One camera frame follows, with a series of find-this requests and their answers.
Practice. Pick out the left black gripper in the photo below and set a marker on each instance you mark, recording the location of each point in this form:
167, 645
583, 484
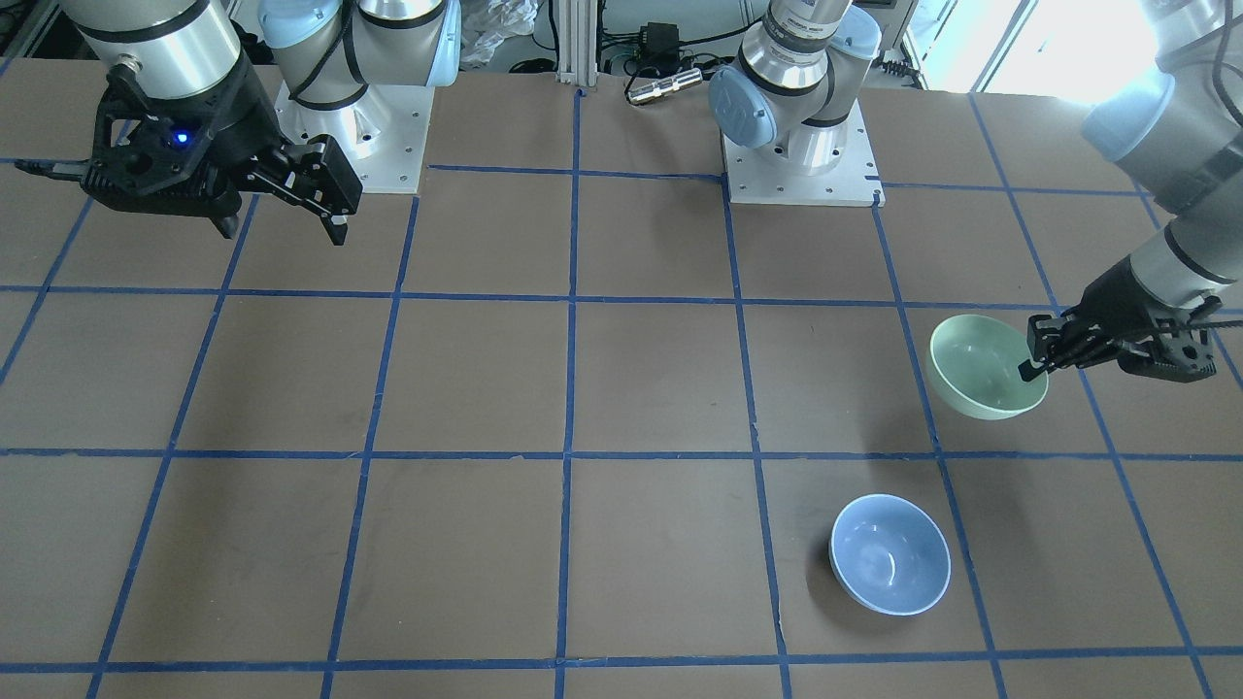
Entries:
1117, 298

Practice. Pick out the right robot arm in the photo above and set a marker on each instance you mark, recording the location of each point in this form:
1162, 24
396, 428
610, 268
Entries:
328, 105

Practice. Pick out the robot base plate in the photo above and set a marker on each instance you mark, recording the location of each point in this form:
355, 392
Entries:
383, 134
828, 167

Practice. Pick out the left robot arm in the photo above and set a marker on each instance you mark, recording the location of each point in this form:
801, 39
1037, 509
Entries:
1175, 130

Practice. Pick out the black power adapter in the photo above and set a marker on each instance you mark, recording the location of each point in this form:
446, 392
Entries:
658, 38

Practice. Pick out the aluminium frame post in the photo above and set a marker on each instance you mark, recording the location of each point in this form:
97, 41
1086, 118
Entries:
577, 42

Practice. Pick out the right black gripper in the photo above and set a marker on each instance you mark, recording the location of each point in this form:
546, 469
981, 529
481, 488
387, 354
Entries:
243, 118

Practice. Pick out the blue bowl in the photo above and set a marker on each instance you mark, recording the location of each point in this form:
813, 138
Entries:
889, 555

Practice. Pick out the green bowl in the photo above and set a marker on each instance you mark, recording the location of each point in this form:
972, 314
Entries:
974, 367

